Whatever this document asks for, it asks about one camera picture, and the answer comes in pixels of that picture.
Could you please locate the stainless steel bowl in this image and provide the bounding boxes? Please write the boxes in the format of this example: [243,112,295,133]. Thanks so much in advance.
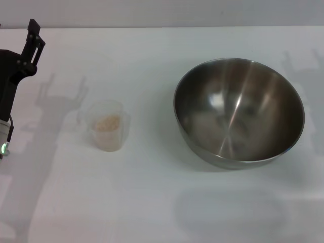
[173,57,306,171]

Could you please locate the rice grains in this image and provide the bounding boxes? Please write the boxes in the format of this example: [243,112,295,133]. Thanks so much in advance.
[92,113,121,133]

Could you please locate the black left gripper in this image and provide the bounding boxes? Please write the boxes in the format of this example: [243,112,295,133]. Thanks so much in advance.
[0,18,47,123]

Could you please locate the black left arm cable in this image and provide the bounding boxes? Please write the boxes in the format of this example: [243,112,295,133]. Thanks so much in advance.
[7,114,14,144]

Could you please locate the clear plastic measuring cup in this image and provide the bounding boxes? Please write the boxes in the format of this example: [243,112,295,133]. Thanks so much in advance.
[76,100,131,153]

